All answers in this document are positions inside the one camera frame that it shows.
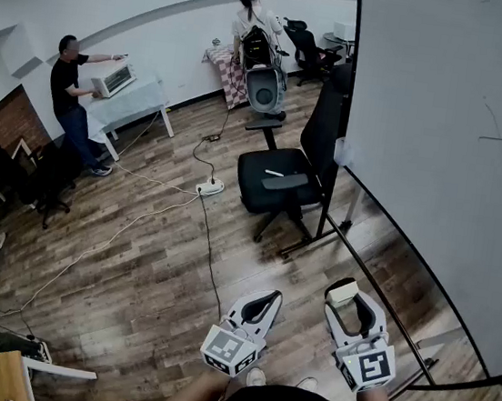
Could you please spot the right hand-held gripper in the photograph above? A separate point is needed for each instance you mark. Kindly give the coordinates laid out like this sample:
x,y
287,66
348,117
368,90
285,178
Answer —
x,y
369,364

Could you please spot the round glass table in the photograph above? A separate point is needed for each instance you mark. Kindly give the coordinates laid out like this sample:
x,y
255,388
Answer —
x,y
338,41

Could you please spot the white whiteboard eraser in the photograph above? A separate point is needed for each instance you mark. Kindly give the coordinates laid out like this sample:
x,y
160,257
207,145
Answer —
x,y
340,294

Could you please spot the table with checkered cloth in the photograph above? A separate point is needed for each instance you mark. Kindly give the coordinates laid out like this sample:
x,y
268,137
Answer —
x,y
231,73

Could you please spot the small clear plastic holder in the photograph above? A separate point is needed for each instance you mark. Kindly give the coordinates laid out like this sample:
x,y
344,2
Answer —
x,y
343,152

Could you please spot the table with white cloth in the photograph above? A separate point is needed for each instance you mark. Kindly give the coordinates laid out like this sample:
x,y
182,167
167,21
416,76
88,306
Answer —
x,y
126,103

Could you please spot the white box appliance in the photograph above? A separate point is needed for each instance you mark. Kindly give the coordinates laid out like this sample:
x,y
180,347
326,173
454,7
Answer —
x,y
344,30

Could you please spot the person's white shoe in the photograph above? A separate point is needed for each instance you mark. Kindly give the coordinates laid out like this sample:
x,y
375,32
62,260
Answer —
x,y
256,377
308,383

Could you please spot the black power adapter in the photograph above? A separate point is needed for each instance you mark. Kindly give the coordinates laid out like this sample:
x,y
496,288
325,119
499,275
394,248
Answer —
x,y
211,137

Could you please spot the black office chair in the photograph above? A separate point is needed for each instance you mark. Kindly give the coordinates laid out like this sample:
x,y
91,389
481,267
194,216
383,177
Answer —
x,y
271,184
307,49
47,177

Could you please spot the black backpack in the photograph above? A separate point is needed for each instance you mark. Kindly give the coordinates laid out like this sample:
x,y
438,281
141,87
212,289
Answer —
x,y
255,46

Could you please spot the person's white left shoe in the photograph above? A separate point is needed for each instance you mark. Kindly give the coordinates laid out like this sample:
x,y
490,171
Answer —
x,y
256,377

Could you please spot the white toaster oven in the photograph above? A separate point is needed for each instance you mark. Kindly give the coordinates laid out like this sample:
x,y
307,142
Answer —
x,y
111,81

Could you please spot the white table frame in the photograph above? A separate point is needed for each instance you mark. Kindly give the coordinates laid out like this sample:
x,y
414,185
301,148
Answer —
x,y
65,371

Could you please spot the large white whiteboard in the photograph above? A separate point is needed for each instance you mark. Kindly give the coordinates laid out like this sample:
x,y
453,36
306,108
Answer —
x,y
429,104

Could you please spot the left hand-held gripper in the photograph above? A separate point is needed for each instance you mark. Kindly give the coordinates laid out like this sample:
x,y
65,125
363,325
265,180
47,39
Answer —
x,y
227,348

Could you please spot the white power strip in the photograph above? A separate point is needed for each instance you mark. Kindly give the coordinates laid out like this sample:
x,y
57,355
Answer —
x,y
209,187

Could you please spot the person's left forearm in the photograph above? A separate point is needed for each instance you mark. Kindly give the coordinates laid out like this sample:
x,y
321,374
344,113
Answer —
x,y
188,395

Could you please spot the white marker pen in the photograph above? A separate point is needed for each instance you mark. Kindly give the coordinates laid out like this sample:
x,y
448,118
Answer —
x,y
274,172

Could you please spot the person's white right shoe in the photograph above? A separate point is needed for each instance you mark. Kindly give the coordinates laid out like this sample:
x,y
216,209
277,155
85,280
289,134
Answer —
x,y
308,383

